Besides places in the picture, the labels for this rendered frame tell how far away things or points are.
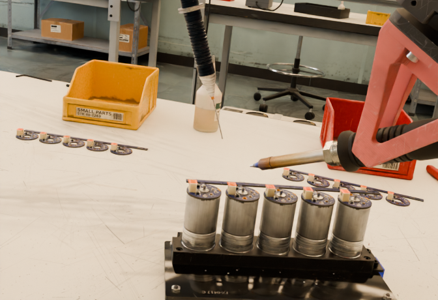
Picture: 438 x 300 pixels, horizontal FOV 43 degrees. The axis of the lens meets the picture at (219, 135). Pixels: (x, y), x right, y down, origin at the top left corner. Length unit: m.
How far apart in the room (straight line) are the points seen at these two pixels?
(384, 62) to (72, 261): 0.26
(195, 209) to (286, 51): 4.45
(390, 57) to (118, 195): 0.31
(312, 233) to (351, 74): 4.41
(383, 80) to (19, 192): 0.35
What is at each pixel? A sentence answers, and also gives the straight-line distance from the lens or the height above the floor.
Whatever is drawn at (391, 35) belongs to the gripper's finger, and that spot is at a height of 0.94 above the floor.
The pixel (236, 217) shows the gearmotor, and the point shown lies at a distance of 0.39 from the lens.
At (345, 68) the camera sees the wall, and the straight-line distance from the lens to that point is 4.80.
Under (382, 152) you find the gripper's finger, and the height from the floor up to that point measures 0.88.
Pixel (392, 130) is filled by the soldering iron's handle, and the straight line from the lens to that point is 0.32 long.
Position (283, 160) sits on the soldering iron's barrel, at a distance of 0.36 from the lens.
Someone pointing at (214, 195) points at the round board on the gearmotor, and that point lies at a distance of 0.39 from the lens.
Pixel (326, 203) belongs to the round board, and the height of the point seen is 0.81.
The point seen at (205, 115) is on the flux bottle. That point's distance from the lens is 0.72.
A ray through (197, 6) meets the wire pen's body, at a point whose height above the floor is 0.94.
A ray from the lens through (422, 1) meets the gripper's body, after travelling 0.26.
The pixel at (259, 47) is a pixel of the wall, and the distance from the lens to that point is 4.85.
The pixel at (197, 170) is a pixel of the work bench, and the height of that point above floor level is 0.75.
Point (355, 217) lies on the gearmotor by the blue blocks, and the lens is 0.41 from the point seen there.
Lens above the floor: 0.97
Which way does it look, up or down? 18 degrees down
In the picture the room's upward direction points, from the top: 7 degrees clockwise
